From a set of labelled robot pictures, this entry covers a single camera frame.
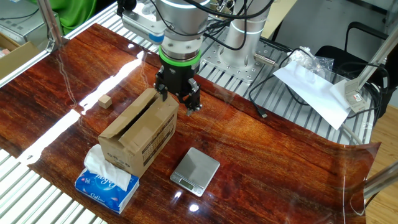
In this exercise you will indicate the aluminium frame post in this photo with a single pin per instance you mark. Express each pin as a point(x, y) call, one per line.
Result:
point(382, 180)
point(49, 21)

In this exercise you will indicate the beige desk panel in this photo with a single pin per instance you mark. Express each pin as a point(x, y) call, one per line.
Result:
point(280, 15)

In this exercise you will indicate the aluminium stand post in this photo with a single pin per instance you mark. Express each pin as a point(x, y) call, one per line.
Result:
point(377, 57)

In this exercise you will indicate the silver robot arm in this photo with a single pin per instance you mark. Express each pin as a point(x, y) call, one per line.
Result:
point(183, 18)

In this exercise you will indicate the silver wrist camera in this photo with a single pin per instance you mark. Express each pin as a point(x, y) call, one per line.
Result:
point(140, 26)

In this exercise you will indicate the white labelled device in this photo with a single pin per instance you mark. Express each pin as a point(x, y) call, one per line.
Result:
point(355, 96)

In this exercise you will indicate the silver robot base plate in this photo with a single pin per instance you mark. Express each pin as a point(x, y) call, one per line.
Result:
point(236, 73)

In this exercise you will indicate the small wooden cube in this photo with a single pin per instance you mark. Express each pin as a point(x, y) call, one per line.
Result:
point(105, 101)

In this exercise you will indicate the clear plastic bag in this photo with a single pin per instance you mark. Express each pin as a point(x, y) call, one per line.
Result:
point(314, 63)

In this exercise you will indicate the black office chair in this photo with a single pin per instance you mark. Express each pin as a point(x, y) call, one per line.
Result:
point(348, 60)

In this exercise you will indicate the silver digital scale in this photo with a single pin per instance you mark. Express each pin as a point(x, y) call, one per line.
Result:
point(196, 168)

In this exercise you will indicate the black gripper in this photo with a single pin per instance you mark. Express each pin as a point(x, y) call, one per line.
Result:
point(177, 77)

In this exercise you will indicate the wood grain table mat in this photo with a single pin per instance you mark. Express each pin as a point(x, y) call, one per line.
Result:
point(248, 140)

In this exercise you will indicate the person in green shirt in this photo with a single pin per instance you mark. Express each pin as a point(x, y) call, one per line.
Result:
point(74, 12)

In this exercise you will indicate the white tissue sheet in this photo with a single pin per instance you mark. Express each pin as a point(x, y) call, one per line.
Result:
point(102, 166)

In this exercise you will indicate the grey computer case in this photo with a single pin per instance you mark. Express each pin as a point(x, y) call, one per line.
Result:
point(18, 25)

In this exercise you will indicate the blue tissue pack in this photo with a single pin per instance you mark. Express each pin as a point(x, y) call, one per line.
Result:
point(102, 194)

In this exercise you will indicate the white paper sheet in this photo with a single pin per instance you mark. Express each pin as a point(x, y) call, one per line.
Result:
point(311, 90)

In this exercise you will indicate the cardboard storage box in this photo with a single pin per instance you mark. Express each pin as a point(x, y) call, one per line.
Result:
point(18, 57)

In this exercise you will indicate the brown cardboard box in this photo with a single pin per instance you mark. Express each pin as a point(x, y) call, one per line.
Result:
point(146, 130)

